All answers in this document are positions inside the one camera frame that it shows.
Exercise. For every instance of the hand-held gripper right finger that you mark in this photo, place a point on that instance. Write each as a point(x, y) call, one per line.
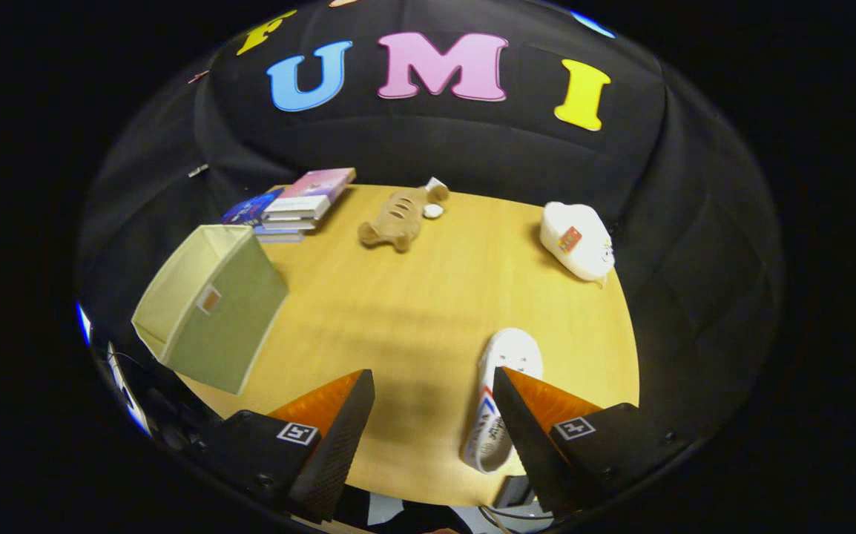
point(524, 437)

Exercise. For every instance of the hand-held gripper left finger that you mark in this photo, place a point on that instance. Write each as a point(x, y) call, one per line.
point(343, 437)

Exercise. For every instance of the white canvas shoe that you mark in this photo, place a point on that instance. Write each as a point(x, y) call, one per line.
point(511, 348)

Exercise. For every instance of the green fabric storage box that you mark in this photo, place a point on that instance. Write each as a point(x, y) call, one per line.
point(228, 334)

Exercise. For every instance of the white plush toy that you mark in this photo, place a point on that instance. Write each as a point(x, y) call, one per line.
point(580, 245)

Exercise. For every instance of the pale blue book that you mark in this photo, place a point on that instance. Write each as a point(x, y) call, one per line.
point(280, 236)

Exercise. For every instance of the brown plush toy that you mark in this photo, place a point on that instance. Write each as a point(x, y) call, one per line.
point(398, 219)

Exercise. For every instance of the dark blue book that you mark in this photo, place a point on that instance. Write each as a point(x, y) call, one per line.
point(250, 209)

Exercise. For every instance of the pink cover book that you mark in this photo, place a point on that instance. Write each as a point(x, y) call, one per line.
point(317, 184)

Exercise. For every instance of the black backdrop cloth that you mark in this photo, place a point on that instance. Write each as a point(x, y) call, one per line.
point(435, 141)

